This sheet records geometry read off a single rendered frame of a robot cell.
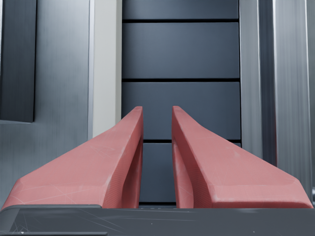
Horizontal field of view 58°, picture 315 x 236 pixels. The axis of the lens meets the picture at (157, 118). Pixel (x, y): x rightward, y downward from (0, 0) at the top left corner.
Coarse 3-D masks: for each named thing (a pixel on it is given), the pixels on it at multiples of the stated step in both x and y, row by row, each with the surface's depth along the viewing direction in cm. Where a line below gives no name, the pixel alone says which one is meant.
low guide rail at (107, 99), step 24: (96, 0) 15; (120, 0) 16; (96, 24) 15; (120, 24) 16; (96, 48) 14; (120, 48) 16; (96, 72) 14; (120, 72) 16; (96, 96) 14; (120, 96) 16; (96, 120) 14
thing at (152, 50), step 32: (128, 0) 18; (160, 0) 18; (192, 0) 18; (224, 0) 18; (128, 32) 18; (160, 32) 18; (192, 32) 18; (224, 32) 18; (128, 64) 18; (160, 64) 18; (192, 64) 18; (224, 64) 18; (128, 96) 18; (160, 96) 18; (192, 96) 18; (224, 96) 18; (160, 128) 18; (224, 128) 18; (160, 160) 18; (160, 192) 17
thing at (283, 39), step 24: (264, 0) 10; (288, 0) 10; (264, 24) 10; (288, 24) 10; (264, 48) 10; (288, 48) 10; (264, 72) 10; (288, 72) 10; (264, 96) 10; (288, 96) 10; (264, 120) 10; (288, 120) 9; (264, 144) 10; (288, 144) 9; (288, 168) 9; (312, 192) 9
